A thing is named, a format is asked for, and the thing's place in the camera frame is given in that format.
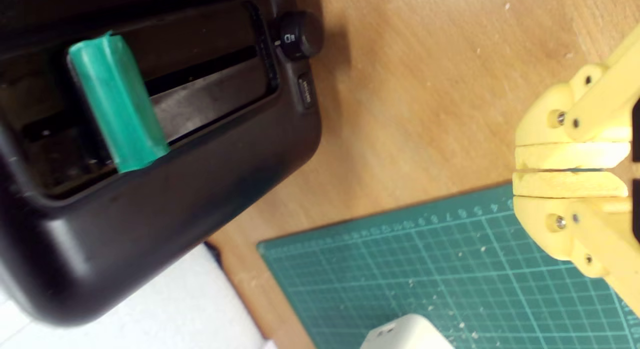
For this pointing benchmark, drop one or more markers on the black two-slot toaster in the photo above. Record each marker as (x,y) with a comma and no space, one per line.
(150,214)

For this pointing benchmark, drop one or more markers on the green cutting mat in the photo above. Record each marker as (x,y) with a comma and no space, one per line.
(375,279)

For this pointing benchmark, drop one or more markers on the white block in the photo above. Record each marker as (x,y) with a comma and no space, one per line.
(405,336)

